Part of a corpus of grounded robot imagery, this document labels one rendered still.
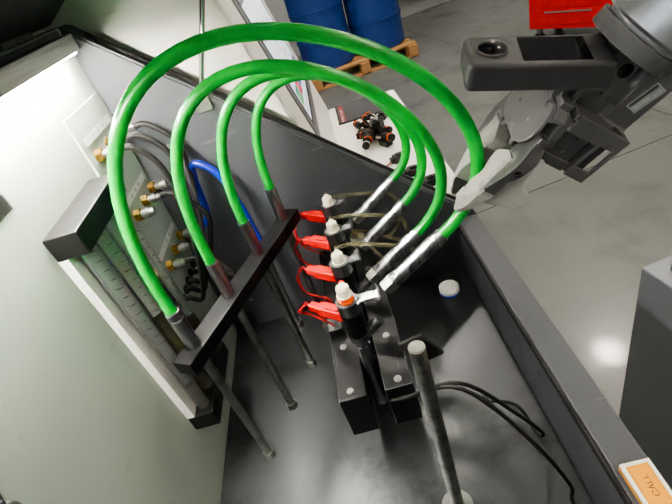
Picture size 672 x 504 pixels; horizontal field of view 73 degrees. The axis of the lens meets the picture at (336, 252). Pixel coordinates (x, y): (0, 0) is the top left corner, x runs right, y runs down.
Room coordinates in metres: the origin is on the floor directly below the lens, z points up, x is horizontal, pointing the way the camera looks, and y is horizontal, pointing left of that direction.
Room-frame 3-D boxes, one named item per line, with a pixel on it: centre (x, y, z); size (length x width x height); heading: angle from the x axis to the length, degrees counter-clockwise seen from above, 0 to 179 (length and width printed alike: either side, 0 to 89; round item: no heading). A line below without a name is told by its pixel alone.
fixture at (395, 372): (0.54, 0.00, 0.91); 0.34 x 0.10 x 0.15; 175
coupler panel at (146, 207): (0.68, 0.25, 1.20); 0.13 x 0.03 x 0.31; 175
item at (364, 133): (1.14, -0.21, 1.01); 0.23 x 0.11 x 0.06; 175
